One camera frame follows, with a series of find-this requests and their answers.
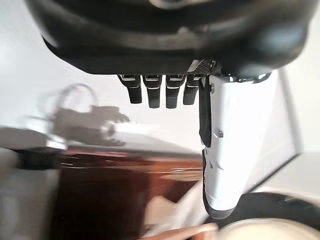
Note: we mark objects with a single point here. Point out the woven wicker laundry basket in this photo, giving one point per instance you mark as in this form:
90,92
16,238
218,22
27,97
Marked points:
190,232

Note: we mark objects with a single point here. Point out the round washing machine door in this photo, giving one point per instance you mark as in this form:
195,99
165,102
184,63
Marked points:
275,230

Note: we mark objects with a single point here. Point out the light grey garment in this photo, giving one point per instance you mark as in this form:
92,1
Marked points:
165,210

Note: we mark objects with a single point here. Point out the dark brown glossy stool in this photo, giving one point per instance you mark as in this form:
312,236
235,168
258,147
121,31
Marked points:
105,190

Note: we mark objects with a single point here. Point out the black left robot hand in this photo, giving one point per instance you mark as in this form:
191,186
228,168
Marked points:
155,37

